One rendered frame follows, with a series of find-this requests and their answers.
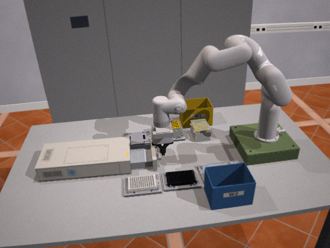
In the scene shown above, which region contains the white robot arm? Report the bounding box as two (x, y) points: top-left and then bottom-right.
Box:
(152, 35), (292, 143)

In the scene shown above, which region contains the black well plate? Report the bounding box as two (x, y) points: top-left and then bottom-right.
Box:
(166, 169), (197, 187)

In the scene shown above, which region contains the blue open-top box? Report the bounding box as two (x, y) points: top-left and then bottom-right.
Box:
(204, 162), (256, 210)

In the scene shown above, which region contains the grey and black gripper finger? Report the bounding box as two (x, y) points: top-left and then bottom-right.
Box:
(163, 142), (173, 155)
(152, 142), (164, 156)

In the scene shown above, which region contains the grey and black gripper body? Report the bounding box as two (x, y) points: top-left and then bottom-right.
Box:
(151, 123), (173, 144)

